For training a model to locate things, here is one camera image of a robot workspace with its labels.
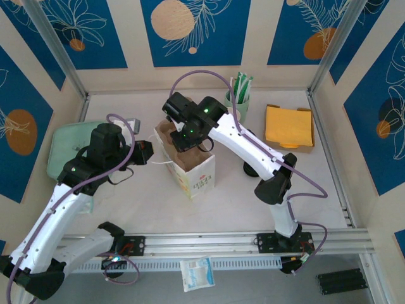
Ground right base circuit board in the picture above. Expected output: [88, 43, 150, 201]
[280, 255, 314, 276]

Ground pale translucent plastic bottle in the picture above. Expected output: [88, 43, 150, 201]
[74, 194, 96, 216]

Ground aluminium frame post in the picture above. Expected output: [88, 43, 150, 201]
[308, 0, 365, 96]
[22, 0, 89, 99]

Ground mint green square container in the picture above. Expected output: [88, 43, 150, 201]
[46, 121, 110, 182]

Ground stack of yellow napkins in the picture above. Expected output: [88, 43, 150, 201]
[263, 103, 316, 155]

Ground white paper takeout bag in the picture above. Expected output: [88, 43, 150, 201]
[148, 120, 216, 201]

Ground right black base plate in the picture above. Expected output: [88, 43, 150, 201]
[255, 232, 315, 254]

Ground white slotted cable duct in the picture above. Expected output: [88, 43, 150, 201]
[75, 256, 283, 274]

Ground yellow napkin stack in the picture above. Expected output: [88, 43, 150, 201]
[265, 105, 315, 149]

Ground right aluminium side rail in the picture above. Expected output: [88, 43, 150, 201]
[306, 90, 357, 229]

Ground white blue printed packet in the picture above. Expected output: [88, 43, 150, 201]
[179, 255, 216, 293]

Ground black extrusion pieces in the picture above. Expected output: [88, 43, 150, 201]
[315, 268, 370, 296]

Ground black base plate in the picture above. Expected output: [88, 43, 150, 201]
[255, 232, 315, 254]
[94, 234, 147, 258]

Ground right aluminium frame post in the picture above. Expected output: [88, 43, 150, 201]
[308, 0, 365, 96]

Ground left aluminium side rail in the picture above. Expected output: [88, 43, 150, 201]
[78, 94, 92, 124]

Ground left base circuit board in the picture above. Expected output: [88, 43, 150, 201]
[101, 253, 128, 270]

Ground left aluminium frame post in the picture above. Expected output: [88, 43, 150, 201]
[22, 0, 89, 99]

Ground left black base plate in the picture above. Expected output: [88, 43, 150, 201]
[94, 234, 147, 258]

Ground right lower frame post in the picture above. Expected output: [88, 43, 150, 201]
[359, 253, 384, 304]

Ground base circuit board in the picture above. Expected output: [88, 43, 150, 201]
[101, 253, 128, 270]
[280, 255, 314, 276]

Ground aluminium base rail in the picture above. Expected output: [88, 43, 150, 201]
[59, 230, 373, 259]

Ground pale green straw mug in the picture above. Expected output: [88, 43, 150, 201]
[224, 89, 251, 123]

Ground thin purple cable loop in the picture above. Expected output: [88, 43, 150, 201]
[103, 251, 140, 286]

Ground aluminium side rail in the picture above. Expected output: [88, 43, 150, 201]
[78, 94, 92, 124]
[306, 90, 357, 229]

